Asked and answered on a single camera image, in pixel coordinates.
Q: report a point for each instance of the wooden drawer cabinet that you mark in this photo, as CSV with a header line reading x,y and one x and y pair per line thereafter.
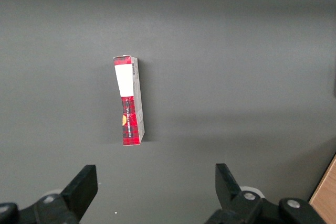
x,y
326,197

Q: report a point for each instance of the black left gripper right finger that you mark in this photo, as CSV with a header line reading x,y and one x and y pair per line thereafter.
x,y
231,195

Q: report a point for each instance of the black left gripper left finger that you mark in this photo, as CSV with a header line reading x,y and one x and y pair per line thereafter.
x,y
78,190

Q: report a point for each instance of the red grey cookie box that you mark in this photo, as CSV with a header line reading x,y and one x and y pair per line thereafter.
x,y
130,119

